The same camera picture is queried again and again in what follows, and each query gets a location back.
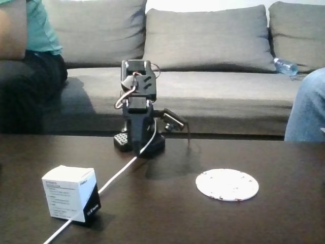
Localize black camera box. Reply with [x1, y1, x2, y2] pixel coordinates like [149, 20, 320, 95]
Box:
[162, 108, 185, 133]

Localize round white cartoon coaster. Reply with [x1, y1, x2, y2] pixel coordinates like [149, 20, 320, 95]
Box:
[195, 167, 259, 202]

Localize grey sofa back cushion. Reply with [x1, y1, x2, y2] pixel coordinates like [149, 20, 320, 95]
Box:
[268, 1, 325, 75]
[143, 4, 278, 75]
[42, 0, 148, 69]

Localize dark camera cable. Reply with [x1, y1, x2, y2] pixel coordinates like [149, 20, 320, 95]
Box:
[186, 121, 193, 148]

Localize red and white arm wires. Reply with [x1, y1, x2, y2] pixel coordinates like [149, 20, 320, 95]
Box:
[114, 65, 161, 110]

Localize person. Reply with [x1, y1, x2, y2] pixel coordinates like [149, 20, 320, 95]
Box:
[284, 67, 325, 142]
[0, 0, 69, 135]

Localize clear plastic water bottle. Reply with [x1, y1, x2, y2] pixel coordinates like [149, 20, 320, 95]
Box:
[273, 57, 299, 77]

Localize white and black servo box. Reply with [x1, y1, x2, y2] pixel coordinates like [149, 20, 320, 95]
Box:
[41, 164, 103, 228]

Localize white cable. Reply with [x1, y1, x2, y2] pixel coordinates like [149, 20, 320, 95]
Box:
[42, 121, 158, 244]

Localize grey sofa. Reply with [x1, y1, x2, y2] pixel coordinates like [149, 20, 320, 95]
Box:
[0, 0, 325, 141]

